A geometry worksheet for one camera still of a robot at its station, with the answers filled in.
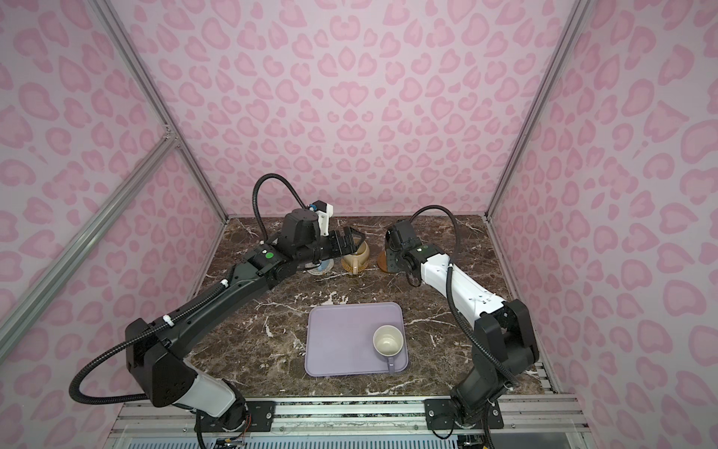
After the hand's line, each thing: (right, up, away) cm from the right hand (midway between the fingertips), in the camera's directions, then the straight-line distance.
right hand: (398, 255), depth 87 cm
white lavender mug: (-3, -26, -3) cm, 26 cm away
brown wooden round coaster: (-4, -3, +17) cm, 17 cm away
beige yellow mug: (-12, -1, +8) cm, 15 cm away
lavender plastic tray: (-19, -26, +1) cm, 32 cm away
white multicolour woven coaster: (-22, -2, -22) cm, 31 cm away
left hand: (-12, +6, -14) cm, 20 cm away
